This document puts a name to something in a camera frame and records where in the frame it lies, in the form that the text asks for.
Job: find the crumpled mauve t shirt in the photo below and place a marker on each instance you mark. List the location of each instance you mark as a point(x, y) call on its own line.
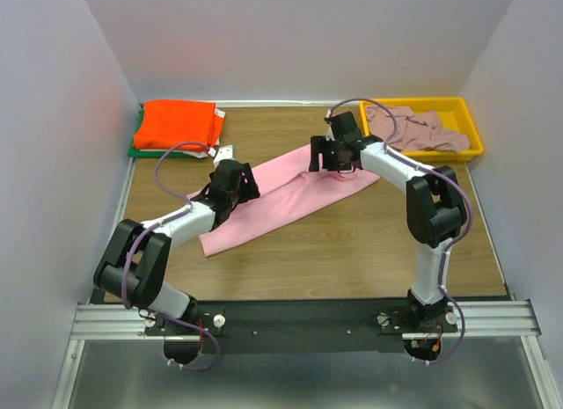
point(414, 131)

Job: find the yellow plastic bin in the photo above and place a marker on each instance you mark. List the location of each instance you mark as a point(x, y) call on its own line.
point(454, 114)

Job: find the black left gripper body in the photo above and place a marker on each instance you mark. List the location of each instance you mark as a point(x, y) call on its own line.
point(234, 198)

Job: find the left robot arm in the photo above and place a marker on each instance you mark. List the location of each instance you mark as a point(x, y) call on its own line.
point(133, 264)

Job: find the aluminium frame rail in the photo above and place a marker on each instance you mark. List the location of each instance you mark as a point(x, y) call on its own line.
point(482, 319)

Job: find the pink t shirt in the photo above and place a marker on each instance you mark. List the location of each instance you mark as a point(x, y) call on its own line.
point(289, 191)

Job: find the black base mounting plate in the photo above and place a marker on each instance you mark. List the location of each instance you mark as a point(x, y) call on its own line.
point(304, 326)

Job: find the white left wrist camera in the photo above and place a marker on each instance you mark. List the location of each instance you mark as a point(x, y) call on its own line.
point(224, 153)

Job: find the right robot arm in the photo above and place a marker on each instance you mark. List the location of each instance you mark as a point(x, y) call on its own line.
point(435, 206)

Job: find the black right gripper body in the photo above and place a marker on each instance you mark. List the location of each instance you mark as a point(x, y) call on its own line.
point(334, 161)

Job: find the folded orange t shirt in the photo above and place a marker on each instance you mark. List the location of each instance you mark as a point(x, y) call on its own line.
point(167, 122)

